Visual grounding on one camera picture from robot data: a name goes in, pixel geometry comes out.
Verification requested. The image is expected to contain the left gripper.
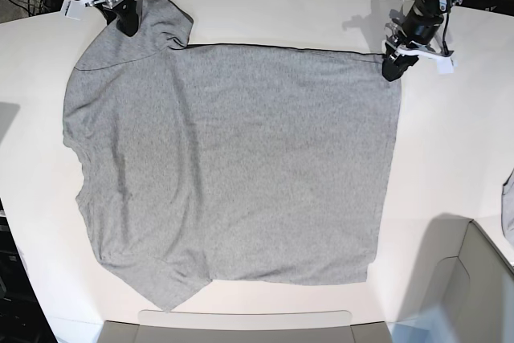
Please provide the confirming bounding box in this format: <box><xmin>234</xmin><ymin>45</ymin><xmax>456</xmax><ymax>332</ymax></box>
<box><xmin>381</xmin><ymin>23</ymin><xmax>425</xmax><ymax>81</ymax></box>

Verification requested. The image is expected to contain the grey T-shirt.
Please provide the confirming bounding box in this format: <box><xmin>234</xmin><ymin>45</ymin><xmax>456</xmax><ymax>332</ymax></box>
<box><xmin>63</xmin><ymin>0</ymin><xmax>402</xmax><ymax>311</ymax></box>

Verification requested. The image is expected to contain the beige tray bottom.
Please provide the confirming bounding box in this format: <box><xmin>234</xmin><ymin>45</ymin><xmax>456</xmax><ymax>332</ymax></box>
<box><xmin>98</xmin><ymin>310</ymin><xmax>392</xmax><ymax>342</ymax></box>

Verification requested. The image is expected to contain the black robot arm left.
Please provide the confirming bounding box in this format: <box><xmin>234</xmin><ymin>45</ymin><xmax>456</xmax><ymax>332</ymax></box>
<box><xmin>381</xmin><ymin>0</ymin><xmax>463</xmax><ymax>82</ymax></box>

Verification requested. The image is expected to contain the grey cloth at right edge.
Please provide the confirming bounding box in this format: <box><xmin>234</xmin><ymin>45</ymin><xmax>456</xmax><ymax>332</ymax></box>
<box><xmin>501</xmin><ymin>171</ymin><xmax>514</xmax><ymax>247</ymax></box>

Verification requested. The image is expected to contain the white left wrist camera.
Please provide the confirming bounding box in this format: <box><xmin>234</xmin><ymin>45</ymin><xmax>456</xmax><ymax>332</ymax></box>
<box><xmin>405</xmin><ymin>45</ymin><xmax>456</xmax><ymax>74</ymax></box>

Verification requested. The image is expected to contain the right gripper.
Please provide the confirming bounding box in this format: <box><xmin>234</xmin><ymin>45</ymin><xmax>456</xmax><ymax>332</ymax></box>
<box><xmin>86</xmin><ymin>0</ymin><xmax>141</xmax><ymax>37</ymax></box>

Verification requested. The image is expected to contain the beige bin right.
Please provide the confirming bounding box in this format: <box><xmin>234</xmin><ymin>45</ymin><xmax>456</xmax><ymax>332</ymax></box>
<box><xmin>390</xmin><ymin>216</ymin><xmax>513</xmax><ymax>342</ymax></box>

